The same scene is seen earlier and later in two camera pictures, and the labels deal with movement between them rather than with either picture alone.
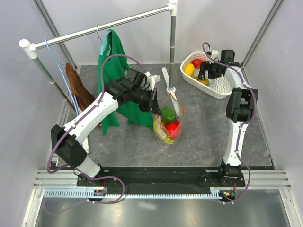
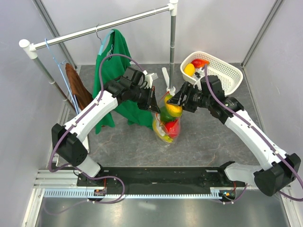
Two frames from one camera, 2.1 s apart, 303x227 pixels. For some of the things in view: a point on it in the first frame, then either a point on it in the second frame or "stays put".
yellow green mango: x=205 y=82 → x=173 y=110
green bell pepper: x=167 y=115 stays put
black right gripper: x=206 y=66 → x=188 y=90
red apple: x=173 y=128 stays put
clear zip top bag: x=167 y=127 stays put
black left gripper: x=147 y=108 stays put
